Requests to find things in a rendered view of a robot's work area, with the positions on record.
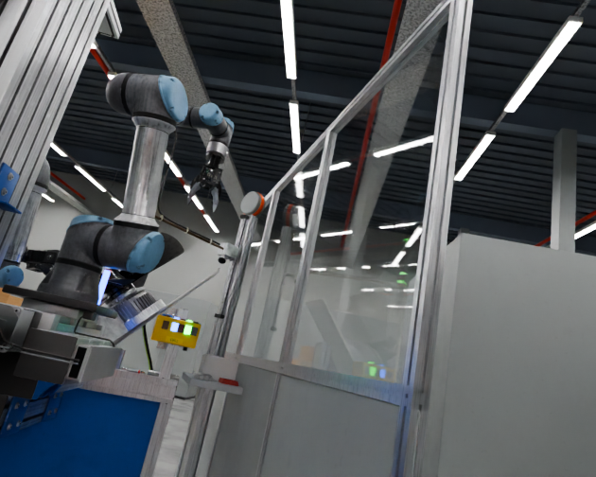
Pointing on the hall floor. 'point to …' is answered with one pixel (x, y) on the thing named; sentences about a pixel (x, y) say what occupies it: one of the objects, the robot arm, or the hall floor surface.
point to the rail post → (155, 440)
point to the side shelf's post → (198, 432)
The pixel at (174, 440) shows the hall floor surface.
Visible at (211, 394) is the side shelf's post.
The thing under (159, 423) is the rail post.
